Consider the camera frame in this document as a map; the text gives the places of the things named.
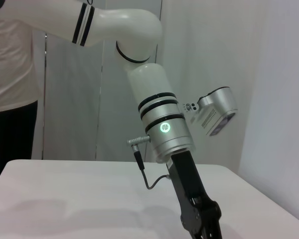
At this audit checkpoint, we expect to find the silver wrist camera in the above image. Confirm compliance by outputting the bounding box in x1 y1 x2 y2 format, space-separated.
183 86 239 136

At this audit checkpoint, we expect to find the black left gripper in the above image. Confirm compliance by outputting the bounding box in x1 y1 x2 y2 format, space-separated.
165 149 224 239

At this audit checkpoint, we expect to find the grey gripper cable with plug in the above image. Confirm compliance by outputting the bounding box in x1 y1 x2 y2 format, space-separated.
126 135 173 190

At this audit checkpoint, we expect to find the person in white shirt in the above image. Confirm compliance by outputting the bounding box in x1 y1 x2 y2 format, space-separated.
0 0 38 194

